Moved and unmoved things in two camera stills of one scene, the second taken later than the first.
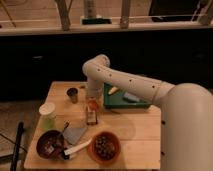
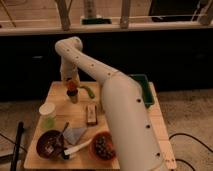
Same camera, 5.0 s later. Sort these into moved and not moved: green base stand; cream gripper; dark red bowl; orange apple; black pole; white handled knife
Moved: orange apple; cream gripper
Not moved: white handled knife; green base stand; black pole; dark red bowl
